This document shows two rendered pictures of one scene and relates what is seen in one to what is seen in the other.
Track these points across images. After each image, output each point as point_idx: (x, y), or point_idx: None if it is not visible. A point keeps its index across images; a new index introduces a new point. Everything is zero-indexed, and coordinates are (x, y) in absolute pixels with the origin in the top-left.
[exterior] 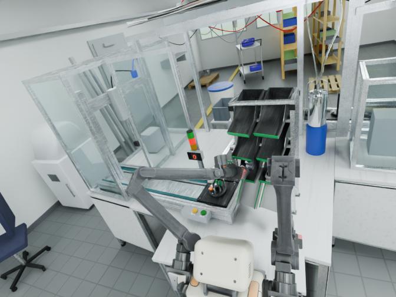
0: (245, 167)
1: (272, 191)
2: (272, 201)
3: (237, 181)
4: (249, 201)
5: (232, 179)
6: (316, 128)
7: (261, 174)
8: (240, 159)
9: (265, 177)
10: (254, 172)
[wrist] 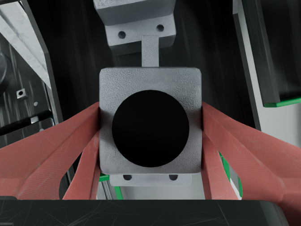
0: (178, 79)
1: (258, 95)
2: (270, 132)
3: (40, 109)
4: (178, 191)
5: (16, 112)
6: None
7: (269, 52)
8: (14, 10)
9: (288, 57)
10: (197, 64)
